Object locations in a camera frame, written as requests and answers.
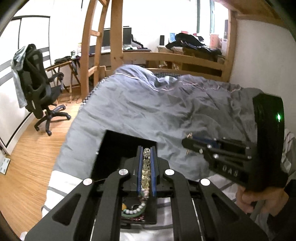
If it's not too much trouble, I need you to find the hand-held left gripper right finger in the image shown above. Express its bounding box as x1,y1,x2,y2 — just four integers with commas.
150,146,270,241

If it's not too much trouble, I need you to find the computer desk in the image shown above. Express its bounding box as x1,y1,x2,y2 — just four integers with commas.
89,45,153,55

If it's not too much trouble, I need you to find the person's right forearm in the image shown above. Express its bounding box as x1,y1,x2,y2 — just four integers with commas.
266,176,296,241

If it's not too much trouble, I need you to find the gold chain jewelry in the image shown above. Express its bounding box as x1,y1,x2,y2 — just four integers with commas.
184,132,193,155

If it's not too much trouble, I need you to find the checkered bed sheet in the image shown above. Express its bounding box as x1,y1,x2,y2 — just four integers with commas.
79,73,178,112

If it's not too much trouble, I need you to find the clear yellow bead bracelet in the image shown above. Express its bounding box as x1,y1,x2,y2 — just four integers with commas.
138,148,153,201

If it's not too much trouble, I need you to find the grey duvet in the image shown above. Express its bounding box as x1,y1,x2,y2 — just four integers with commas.
54,64,287,183

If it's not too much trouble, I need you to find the black office chair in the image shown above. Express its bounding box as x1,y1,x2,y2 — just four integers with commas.
22,44,72,136

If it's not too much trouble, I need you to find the grey-green bead bracelet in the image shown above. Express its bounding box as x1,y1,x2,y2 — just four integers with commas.
121,203,147,215

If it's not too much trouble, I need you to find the white flat object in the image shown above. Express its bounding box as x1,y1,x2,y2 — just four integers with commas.
0,158,11,175

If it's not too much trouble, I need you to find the wooden ladder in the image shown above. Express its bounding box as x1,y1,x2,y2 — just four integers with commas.
80,0,109,98

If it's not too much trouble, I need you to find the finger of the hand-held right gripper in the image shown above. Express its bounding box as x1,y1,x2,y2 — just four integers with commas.
182,139,252,161
191,137,251,150

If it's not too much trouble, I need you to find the black bag on desk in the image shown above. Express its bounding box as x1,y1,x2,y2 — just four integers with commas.
165,32,222,56

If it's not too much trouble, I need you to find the person's right hand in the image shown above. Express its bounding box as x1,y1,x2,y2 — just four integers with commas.
236,185,289,215

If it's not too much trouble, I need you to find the green white bead bracelet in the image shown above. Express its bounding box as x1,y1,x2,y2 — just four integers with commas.
124,202,149,217

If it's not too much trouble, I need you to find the white grey striped blanket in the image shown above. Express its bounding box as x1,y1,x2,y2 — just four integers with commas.
42,130,296,241

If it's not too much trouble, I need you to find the black computer monitor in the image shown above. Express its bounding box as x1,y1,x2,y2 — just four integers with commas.
102,27,132,50

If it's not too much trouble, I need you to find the wooden bunk bed frame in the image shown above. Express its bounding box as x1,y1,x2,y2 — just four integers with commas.
80,0,238,102

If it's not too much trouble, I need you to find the light blue garment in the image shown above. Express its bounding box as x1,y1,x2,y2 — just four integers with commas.
11,45,29,108

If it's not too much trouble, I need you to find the window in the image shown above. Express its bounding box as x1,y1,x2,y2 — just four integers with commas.
196,0,232,47

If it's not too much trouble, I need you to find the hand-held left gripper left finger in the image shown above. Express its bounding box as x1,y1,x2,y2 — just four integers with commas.
24,146,142,241

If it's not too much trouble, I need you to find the wooden folding table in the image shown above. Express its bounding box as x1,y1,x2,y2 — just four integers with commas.
45,57,80,93

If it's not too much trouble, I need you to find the black rectangular box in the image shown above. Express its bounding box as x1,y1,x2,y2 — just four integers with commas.
89,130,159,225

